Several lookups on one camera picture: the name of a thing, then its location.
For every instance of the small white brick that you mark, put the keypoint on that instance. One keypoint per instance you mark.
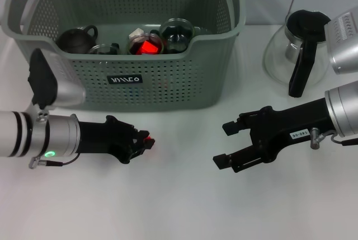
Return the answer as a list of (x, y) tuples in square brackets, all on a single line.
[(136, 34)]

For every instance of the bright red curved brick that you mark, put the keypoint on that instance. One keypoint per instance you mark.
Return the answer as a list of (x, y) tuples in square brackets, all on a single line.
[(146, 47)]

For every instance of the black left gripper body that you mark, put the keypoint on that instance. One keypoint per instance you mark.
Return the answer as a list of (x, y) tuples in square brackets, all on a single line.
[(106, 139)]

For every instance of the small red square brick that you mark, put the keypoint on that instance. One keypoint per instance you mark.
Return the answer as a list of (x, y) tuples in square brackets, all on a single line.
[(149, 140)]

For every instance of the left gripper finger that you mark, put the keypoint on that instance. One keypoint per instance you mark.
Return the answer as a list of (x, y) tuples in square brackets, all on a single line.
[(142, 134), (145, 146)]

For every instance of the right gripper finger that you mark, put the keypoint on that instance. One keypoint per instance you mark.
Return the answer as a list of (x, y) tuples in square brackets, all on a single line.
[(237, 160), (233, 128)]

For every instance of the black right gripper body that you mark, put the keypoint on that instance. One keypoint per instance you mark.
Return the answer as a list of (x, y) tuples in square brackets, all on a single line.
[(279, 128)]

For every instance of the glass teacup black sleeve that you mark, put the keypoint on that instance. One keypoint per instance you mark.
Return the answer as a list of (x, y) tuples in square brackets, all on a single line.
[(106, 49), (177, 35), (132, 41)]

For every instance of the grey perforated storage basket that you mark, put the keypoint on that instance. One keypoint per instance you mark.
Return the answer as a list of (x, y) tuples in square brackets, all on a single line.
[(167, 83)]

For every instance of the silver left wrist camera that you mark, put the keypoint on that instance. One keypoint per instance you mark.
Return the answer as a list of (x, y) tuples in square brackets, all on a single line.
[(56, 83)]

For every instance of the dark brown clay teapot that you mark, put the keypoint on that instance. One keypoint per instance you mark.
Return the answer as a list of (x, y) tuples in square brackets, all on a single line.
[(75, 41)]

